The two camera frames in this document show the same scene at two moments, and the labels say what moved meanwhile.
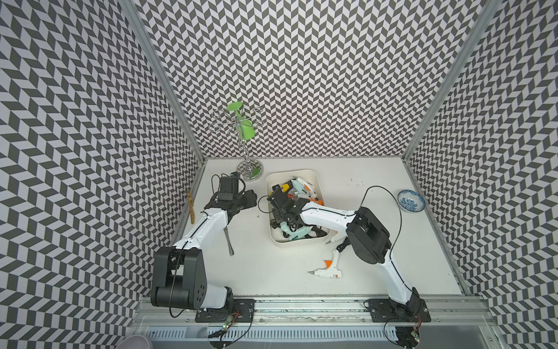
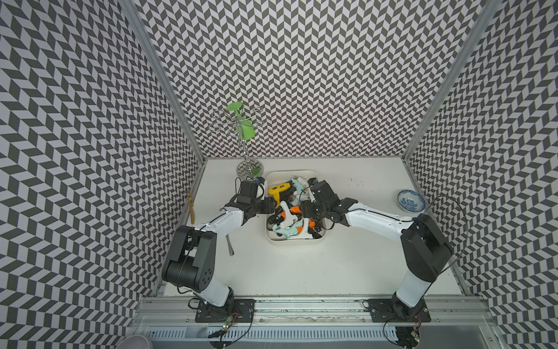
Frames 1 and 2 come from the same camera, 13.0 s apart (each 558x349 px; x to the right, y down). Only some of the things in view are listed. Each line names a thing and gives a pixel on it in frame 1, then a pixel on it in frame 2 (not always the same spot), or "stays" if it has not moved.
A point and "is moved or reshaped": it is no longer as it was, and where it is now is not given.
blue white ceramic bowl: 410,201 stays
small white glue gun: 336,238 is moved or reshaped
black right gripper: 278,217 -> 307,209
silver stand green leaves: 240,123 stays
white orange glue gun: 331,270 -> 304,230
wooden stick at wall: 192,210 stays
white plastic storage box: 275,177 stays
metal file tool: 229,245 stays
